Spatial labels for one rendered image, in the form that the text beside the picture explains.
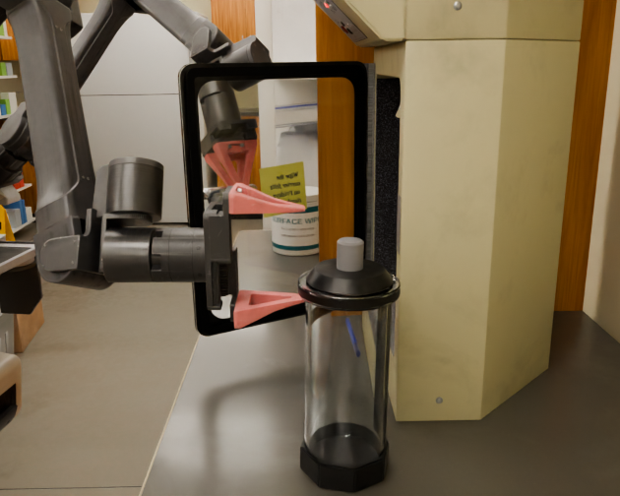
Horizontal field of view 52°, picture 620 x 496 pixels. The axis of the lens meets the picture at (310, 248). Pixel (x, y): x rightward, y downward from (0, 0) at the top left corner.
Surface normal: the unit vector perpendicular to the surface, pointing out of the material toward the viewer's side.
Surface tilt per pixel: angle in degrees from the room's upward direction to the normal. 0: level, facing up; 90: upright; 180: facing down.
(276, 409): 0
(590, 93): 90
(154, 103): 90
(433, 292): 90
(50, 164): 63
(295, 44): 95
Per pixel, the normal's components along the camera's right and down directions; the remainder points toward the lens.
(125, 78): 0.01, 0.28
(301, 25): -0.50, 0.26
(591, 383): -0.01, -0.96
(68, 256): -0.45, -0.18
